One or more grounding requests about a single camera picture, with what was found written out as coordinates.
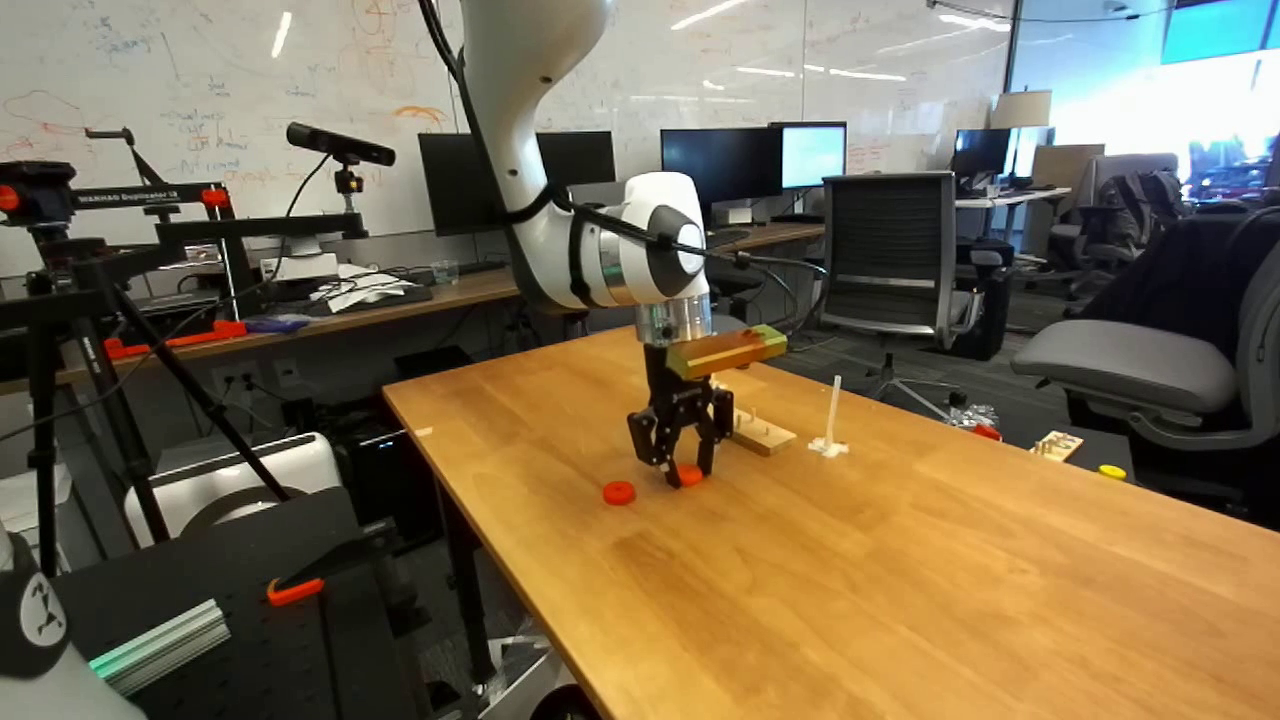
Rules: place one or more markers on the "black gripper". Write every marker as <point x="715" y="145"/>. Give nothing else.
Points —
<point x="678" y="406"/>

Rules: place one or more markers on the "orange disc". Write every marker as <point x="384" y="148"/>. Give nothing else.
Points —
<point x="688" y="474"/>
<point x="617" y="494"/>

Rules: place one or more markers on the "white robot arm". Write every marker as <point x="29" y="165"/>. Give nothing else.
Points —
<point x="569" y="248"/>

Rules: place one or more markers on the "wooden peg board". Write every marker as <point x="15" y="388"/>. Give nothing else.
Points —
<point x="760" y="434"/>

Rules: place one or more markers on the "white single peg stand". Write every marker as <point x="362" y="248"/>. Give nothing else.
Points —
<point x="824" y="443"/>

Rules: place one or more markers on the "black mesh chair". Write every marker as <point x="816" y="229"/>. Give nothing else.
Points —
<point x="889" y="255"/>

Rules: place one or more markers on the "grey office chair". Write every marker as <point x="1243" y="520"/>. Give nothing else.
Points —
<point x="1182" y="353"/>

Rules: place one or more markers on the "black camera tripod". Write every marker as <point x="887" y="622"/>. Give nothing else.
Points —
<point x="82" y="296"/>

